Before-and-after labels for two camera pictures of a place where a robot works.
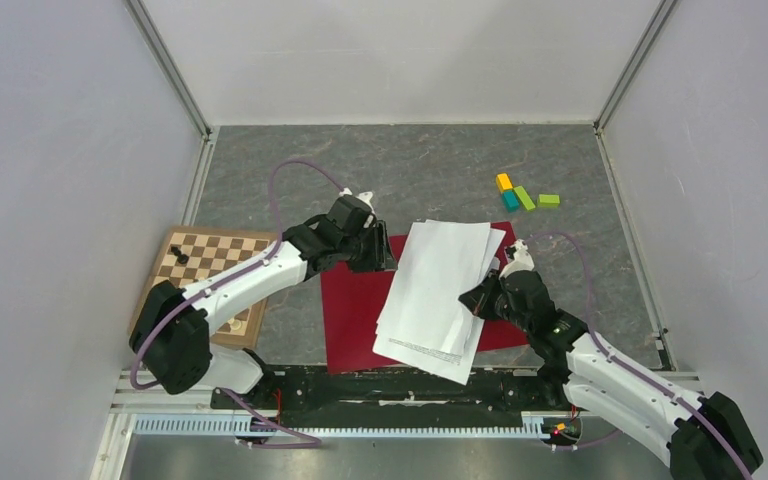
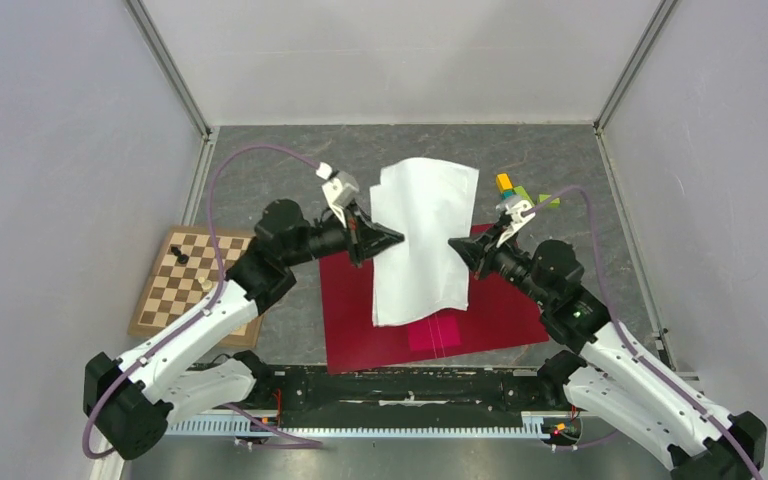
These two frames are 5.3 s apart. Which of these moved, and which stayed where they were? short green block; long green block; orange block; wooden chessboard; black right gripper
Moved: black right gripper
Stayed: wooden chessboard; short green block; orange block; long green block
